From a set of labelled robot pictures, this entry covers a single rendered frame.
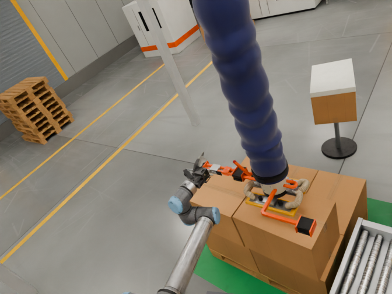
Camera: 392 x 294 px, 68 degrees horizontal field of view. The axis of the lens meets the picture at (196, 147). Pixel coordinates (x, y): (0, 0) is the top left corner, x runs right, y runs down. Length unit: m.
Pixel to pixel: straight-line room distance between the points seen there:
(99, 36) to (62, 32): 1.38
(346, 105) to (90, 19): 10.11
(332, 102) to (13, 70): 9.13
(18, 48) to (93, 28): 2.79
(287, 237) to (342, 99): 1.65
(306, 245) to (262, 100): 0.97
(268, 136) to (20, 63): 9.55
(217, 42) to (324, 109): 2.09
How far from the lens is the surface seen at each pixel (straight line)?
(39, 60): 10.78
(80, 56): 11.53
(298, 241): 2.01
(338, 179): 2.86
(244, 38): 1.34
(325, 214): 2.11
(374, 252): 2.43
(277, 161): 1.73
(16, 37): 10.63
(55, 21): 11.34
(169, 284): 1.30
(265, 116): 1.51
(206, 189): 2.50
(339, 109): 3.26
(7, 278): 4.15
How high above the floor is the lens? 2.62
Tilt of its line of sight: 34 degrees down
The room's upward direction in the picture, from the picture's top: 25 degrees counter-clockwise
